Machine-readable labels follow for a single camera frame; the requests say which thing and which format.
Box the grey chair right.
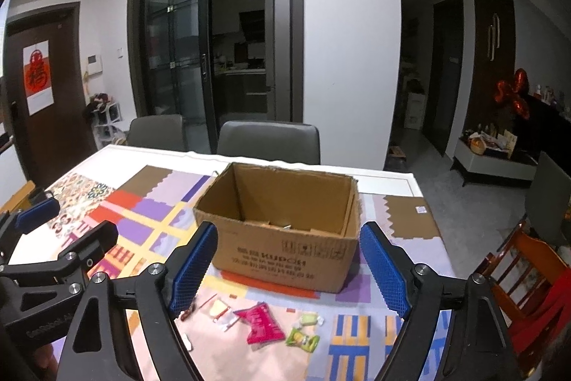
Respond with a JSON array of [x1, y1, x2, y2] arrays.
[[217, 121, 321, 165]]

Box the red heart balloons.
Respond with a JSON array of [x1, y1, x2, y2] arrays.
[[494, 67, 529, 120]]

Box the patterned floral placemat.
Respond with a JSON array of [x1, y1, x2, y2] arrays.
[[47, 172, 114, 240]]

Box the person's left hand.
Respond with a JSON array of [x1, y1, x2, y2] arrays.
[[34, 345, 58, 380]]

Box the dark grey side chair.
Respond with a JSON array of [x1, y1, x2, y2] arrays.
[[525, 152, 570, 247]]

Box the white shoe rack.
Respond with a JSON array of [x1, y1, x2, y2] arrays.
[[83, 93, 124, 149]]

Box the green durian candy packet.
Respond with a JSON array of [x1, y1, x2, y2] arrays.
[[285, 328, 320, 353]]

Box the colourful patchwork tablecloth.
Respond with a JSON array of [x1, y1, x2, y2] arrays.
[[48, 164, 456, 381]]

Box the red wooden chair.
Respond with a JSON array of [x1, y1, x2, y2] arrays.
[[475, 220, 570, 376]]

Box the light green wrapped candy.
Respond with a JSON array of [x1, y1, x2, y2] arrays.
[[293, 312, 324, 329]]

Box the clear red striped packet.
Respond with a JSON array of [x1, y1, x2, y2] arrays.
[[197, 294, 240, 333]]

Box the red fu door poster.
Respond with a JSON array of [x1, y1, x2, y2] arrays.
[[22, 41, 54, 116]]

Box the dark sliding glass door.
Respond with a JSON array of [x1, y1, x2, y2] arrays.
[[127, 0, 303, 154]]

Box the brown cardboard box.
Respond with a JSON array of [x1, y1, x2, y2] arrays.
[[193, 162, 360, 293]]

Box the pink snack packet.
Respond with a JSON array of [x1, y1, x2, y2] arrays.
[[233, 303, 286, 346]]

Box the grey chair left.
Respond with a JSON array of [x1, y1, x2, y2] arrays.
[[127, 114, 187, 152]]

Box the white low side table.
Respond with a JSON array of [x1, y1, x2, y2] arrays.
[[450, 140, 536, 187]]

